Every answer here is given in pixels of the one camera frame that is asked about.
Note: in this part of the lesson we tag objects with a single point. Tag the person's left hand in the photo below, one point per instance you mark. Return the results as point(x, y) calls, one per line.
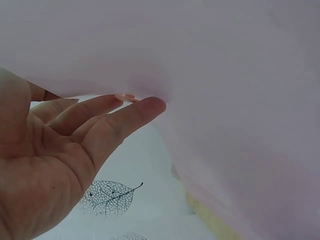
point(37, 175)

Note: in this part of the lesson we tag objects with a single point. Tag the pink sheet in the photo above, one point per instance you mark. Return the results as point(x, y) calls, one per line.
point(212, 62)

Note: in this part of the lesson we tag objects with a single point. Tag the person's left thumb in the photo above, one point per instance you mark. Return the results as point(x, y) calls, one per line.
point(15, 105)

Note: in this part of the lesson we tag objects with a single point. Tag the pale yellow sheet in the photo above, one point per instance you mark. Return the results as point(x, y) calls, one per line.
point(212, 220)

